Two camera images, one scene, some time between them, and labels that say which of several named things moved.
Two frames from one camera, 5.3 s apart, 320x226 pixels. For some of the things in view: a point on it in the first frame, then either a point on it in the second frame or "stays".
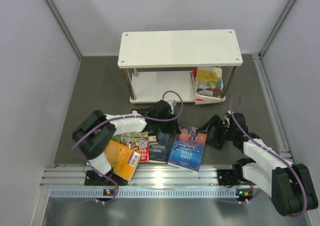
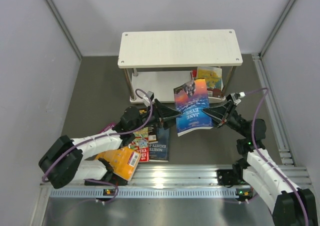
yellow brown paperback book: (209, 86) stays
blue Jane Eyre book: (188, 149) to (191, 98)
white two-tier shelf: (155, 62) stays
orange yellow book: (124, 161) stays
